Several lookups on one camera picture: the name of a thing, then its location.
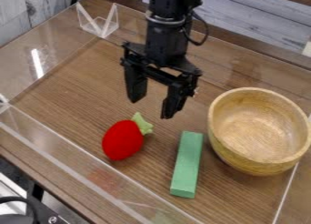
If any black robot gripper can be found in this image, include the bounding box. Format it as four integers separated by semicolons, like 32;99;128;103
120;12;202;119

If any red plush strawberry toy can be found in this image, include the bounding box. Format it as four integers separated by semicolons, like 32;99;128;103
101;112;154;160

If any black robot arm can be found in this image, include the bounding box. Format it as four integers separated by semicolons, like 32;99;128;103
120;0;203;118

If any wooden bowl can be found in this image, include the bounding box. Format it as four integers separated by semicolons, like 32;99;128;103
208;87;311;177

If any green rectangular block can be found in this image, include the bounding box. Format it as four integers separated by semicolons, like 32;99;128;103
170;131;203;199

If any black cable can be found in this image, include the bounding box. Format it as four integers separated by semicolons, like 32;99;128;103
182;10;210;47

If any clear acrylic tray wall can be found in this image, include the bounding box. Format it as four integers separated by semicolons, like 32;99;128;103
0;95;203;224

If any black metal table frame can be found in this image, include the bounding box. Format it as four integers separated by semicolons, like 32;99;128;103
27;181;75;224

